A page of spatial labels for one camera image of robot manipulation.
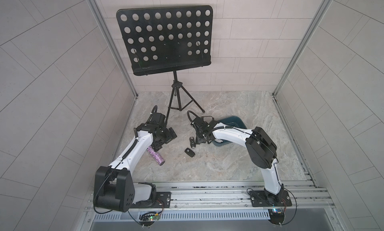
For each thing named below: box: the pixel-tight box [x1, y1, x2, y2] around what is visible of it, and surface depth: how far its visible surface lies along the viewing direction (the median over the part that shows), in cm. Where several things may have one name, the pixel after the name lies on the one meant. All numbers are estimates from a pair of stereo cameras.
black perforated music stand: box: [116, 5, 213, 121], surface depth 64 cm
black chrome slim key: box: [189, 136, 196, 149], surface depth 91 cm
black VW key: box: [184, 147, 196, 158], surface depth 88 cm
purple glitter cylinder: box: [147, 145, 165, 166], surface depth 84 cm
